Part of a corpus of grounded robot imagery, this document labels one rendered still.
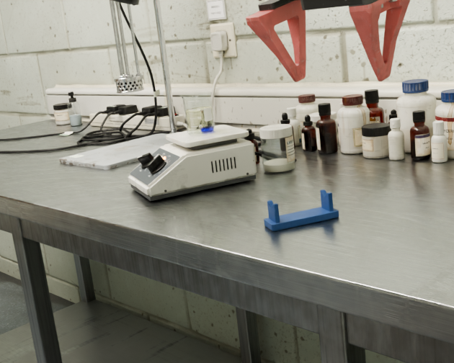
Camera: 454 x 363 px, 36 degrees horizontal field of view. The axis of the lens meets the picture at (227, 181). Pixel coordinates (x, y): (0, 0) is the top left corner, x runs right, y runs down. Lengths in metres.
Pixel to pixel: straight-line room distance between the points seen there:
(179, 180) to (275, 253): 0.35
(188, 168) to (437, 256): 0.50
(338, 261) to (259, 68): 0.97
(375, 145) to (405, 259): 0.51
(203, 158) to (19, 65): 1.64
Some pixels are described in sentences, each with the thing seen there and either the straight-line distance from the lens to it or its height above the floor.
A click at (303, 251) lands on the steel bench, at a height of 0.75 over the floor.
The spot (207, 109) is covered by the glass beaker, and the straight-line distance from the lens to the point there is 1.20.
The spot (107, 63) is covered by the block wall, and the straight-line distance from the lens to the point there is 2.22.
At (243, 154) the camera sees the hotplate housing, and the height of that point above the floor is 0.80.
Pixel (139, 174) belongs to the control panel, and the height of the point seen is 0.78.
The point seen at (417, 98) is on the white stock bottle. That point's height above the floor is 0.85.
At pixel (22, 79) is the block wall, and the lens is 2.72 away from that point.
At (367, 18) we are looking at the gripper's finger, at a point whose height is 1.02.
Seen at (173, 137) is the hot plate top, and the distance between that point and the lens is 1.22.
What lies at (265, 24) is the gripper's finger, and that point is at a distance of 0.65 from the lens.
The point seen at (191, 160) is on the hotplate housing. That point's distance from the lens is 1.15.
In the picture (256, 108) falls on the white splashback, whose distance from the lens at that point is 1.68.
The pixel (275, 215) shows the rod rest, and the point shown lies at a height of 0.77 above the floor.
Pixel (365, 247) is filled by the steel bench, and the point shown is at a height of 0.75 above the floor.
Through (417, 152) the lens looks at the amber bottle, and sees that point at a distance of 1.26.
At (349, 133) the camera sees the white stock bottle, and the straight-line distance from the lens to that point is 1.33.
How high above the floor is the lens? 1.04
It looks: 14 degrees down
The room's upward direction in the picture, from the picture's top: 7 degrees counter-clockwise
